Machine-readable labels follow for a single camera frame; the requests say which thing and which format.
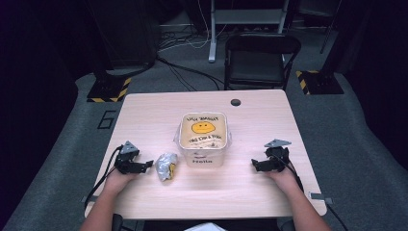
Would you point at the white metal desk frame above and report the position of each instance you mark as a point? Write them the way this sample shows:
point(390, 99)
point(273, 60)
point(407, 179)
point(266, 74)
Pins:
point(244, 22)

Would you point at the black folding chair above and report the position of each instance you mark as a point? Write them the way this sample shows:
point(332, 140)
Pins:
point(259, 61)

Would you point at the white paper sheet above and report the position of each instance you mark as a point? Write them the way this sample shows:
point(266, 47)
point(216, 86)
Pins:
point(205, 227)

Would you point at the white bin with smiley print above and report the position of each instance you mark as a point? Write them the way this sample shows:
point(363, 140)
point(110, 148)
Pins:
point(203, 138)

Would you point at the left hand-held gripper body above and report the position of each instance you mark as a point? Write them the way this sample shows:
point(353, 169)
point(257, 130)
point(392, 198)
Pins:
point(127, 157)

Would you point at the black stand base striped edge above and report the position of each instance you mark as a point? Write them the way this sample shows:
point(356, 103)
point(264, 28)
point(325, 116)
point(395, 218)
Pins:
point(109, 88)
point(318, 81)

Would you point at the person's right hand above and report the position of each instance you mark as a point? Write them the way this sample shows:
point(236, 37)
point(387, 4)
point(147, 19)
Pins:
point(283, 178)

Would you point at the silver foil wrapper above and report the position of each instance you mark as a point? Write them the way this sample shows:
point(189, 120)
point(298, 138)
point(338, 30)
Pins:
point(166, 165)

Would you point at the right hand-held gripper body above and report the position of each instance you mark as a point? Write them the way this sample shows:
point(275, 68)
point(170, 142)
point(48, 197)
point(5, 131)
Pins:
point(274, 158)

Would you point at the grey metal table clamp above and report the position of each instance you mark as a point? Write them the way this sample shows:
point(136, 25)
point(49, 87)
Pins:
point(320, 197)
point(88, 199)

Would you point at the person's left hand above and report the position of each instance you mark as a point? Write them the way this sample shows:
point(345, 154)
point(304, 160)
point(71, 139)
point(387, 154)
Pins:
point(117, 181)

